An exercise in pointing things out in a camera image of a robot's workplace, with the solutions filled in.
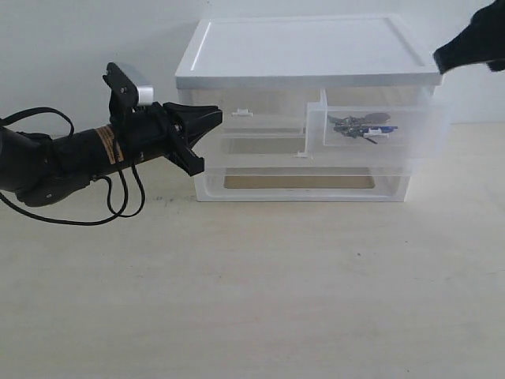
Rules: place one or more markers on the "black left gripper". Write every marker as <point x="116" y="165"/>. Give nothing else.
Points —
<point x="168" y="130"/>

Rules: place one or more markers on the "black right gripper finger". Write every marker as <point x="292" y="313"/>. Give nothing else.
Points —
<point x="480" y="42"/>

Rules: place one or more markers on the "key bunch with blue tag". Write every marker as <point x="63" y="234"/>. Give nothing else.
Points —
<point x="369" y="127"/>

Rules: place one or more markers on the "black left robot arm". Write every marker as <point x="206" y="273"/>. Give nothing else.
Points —
<point x="42" y="171"/>

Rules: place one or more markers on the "white plastic drawer cabinet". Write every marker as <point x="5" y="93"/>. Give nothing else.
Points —
<point x="332" y="52"/>

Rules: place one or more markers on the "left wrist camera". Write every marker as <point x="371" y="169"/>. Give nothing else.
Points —
<point x="129" y="88"/>

